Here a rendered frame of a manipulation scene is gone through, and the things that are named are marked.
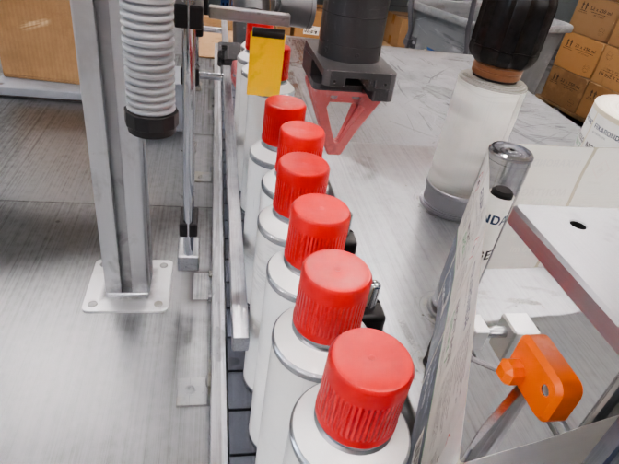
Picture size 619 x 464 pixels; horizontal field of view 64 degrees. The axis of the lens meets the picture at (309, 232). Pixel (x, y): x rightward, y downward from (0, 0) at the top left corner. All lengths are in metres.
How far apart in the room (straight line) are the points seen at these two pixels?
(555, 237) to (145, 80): 0.25
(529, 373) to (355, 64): 0.32
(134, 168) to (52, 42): 0.64
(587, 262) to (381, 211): 0.53
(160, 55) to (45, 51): 0.79
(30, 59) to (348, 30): 0.78
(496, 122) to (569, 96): 3.60
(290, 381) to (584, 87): 4.01
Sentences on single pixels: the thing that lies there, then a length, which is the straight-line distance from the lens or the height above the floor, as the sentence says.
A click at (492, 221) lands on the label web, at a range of 0.39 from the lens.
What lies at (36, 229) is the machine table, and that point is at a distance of 0.71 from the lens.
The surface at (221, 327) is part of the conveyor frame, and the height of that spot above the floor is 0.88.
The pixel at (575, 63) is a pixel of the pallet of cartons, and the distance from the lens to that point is 4.26.
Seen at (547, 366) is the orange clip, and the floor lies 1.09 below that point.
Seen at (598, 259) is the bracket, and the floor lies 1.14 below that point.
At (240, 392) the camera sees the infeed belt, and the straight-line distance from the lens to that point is 0.43.
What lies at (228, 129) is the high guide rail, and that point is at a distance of 0.65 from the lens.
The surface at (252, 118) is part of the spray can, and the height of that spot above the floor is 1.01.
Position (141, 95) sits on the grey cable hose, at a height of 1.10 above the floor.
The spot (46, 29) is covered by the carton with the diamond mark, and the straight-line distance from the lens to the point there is 1.10.
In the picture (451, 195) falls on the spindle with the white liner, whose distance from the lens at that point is 0.69.
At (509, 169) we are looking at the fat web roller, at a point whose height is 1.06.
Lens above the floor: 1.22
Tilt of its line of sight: 34 degrees down
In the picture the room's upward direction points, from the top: 10 degrees clockwise
